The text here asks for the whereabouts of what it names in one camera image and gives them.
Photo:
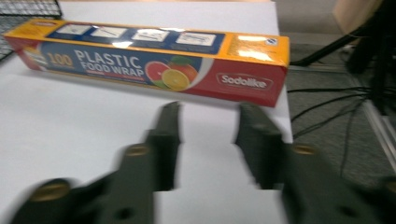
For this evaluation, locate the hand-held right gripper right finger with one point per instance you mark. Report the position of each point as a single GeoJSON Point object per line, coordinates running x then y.
{"type": "Point", "coordinates": [267, 146]}

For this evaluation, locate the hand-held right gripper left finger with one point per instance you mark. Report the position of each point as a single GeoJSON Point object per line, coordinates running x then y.
{"type": "Point", "coordinates": [162, 146]}

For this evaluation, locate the plastic wrap box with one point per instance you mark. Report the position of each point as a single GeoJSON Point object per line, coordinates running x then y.
{"type": "Point", "coordinates": [149, 62]}

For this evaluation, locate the black stand leg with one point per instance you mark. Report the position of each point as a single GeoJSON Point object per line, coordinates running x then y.
{"type": "Point", "coordinates": [330, 46]}

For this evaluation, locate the metal rail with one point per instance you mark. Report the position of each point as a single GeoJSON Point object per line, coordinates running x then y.
{"type": "Point", "coordinates": [381, 130]}

